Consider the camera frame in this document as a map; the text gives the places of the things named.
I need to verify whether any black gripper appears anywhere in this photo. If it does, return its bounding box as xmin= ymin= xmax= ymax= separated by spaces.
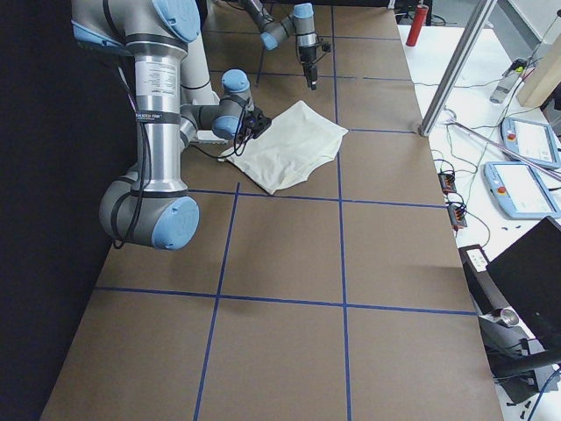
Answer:
xmin=297 ymin=38 xmax=331 ymax=90
xmin=243 ymin=109 xmax=272 ymax=139

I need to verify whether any cream long-sleeve cat shirt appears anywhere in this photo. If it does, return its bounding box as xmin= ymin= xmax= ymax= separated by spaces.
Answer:
xmin=218 ymin=100 xmax=348 ymax=195

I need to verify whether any silver-grey robot arm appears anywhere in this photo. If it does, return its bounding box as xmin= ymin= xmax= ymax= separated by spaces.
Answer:
xmin=72 ymin=1 xmax=271 ymax=250
xmin=238 ymin=0 xmax=331 ymax=90

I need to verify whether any red cylindrical bottle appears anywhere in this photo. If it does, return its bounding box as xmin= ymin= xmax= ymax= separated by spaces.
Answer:
xmin=406 ymin=4 xmax=430 ymax=46

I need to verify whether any orange-black connector block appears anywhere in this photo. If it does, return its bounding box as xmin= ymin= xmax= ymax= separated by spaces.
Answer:
xmin=437 ymin=172 xmax=457 ymax=195
xmin=447 ymin=203 xmax=467 ymax=232

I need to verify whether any upper teach pendant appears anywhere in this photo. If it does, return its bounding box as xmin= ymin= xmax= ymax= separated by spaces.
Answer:
xmin=501 ymin=118 xmax=560 ymax=170

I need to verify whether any teach pendant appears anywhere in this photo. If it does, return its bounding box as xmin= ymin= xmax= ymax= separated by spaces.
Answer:
xmin=501 ymin=118 xmax=560 ymax=170
xmin=483 ymin=161 xmax=560 ymax=219

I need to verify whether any lower teach pendant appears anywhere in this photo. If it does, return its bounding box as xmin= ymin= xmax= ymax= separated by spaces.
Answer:
xmin=483 ymin=161 xmax=560 ymax=219

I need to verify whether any black box with label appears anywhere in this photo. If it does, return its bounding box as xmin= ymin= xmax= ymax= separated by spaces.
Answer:
xmin=458 ymin=245 xmax=489 ymax=284

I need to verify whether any black monitor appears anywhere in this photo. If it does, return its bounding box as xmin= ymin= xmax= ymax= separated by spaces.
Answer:
xmin=486 ymin=217 xmax=561 ymax=349

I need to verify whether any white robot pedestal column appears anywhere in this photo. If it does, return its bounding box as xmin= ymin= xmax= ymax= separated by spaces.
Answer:
xmin=180 ymin=34 xmax=239 ymax=149

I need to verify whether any aluminium frame post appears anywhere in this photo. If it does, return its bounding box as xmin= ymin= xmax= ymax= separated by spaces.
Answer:
xmin=418 ymin=0 xmax=498 ymax=137

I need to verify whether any black camera tripod stand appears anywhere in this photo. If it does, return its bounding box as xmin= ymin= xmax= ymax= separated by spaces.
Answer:
xmin=479 ymin=308 xmax=560 ymax=403

